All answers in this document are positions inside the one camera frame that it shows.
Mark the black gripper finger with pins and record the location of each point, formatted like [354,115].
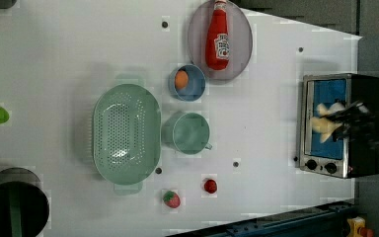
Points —
[340,133]
[338,111]

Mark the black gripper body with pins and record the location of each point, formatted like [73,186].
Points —
[365,128]

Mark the peeled toy banana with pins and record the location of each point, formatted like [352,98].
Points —
[326,127]

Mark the green mug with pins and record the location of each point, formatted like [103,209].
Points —
[188,133]

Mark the black toaster oven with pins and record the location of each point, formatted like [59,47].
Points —
[344,158]

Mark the grey round plate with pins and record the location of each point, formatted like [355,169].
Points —
[240,38]

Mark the red green toy fruit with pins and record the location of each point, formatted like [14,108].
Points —
[210,186]

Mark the red ketchup bottle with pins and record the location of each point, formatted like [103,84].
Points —
[217,47]

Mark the blue bowl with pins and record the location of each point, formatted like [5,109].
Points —
[195,86]

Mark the orange toy egg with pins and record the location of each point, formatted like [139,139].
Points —
[181,80]

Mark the red toy strawberry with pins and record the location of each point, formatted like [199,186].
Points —
[171,199]

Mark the green perforated colander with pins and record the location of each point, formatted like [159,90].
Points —
[126,142]

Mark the black cylinder post near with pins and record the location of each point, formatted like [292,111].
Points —
[24,207]

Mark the black cylinder post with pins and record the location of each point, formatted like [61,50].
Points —
[24,207]
[7,4]

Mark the black cylinder post far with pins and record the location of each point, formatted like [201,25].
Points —
[7,4]

